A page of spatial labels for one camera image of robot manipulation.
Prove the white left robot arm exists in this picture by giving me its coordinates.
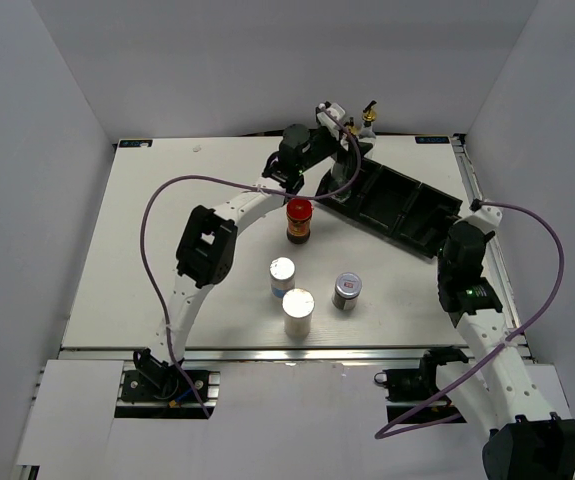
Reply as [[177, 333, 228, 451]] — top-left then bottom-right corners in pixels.
[[133, 124, 362, 402]]

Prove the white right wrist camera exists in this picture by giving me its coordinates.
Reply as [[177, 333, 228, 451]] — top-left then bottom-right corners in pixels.
[[464, 199, 503, 235]]

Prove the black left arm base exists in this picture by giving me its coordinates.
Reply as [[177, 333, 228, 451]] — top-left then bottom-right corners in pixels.
[[114, 349, 216, 420]]

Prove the clear glass oil bottle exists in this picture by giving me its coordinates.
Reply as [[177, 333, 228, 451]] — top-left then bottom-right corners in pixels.
[[329, 116, 358, 203]]

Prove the black compartment tray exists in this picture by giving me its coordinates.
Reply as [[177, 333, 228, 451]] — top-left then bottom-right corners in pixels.
[[320, 136, 464, 258]]

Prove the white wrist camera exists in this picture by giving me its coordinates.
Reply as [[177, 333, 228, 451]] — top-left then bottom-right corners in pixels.
[[464, 199, 503, 235], [315, 102, 347, 142]]

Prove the white silver-lid shaker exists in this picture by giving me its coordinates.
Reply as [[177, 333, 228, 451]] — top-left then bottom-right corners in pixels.
[[282, 288, 315, 338]]

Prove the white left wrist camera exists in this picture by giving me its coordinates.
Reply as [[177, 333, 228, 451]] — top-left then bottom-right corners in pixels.
[[315, 102, 347, 142]]

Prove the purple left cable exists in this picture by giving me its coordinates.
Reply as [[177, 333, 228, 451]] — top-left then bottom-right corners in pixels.
[[139, 110, 366, 419]]

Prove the blue-label silver-lid shaker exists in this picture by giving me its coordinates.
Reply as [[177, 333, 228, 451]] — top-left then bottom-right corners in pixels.
[[269, 257, 296, 300]]

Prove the red-lid sauce jar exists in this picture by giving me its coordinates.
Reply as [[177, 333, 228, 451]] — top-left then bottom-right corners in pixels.
[[286, 198, 313, 244]]

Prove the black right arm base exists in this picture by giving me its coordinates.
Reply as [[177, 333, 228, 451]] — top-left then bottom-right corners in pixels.
[[374, 347, 469, 424]]

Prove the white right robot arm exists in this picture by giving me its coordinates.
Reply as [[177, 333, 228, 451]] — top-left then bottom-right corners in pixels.
[[418, 221, 575, 479]]

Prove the red-label spice jar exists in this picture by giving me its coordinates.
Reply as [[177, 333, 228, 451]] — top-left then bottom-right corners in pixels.
[[332, 272, 362, 311]]

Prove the dark-filled glass oil bottle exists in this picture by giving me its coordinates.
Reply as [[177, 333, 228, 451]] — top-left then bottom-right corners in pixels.
[[358, 100, 377, 160]]

